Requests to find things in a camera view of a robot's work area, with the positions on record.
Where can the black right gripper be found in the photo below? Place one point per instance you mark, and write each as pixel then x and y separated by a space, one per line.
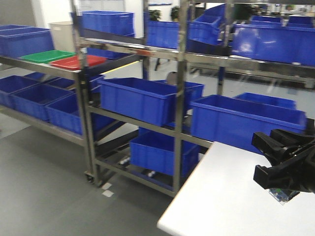
pixel 299 173

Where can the large blue bin lower left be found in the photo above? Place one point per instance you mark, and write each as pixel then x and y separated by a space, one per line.
pixel 233 121

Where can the large blue bin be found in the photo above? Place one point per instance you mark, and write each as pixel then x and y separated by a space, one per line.
pixel 233 121
pixel 279 44

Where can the blue bin behind lower left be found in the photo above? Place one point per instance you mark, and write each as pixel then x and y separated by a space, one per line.
pixel 265 99

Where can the large blue bin upper left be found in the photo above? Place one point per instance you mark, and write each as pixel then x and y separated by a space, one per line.
pixel 279 44

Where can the steel shelving rack left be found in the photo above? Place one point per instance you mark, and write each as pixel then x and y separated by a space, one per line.
pixel 118 43

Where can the red plastic tray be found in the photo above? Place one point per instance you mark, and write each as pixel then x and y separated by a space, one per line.
pixel 73 63

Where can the beige plastic tub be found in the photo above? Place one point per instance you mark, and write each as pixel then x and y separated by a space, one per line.
pixel 62 36

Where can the green plastic tray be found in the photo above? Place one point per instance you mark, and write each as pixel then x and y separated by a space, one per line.
pixel 47 56

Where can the steel trolley cart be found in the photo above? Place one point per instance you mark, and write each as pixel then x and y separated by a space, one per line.
pixel 88 140

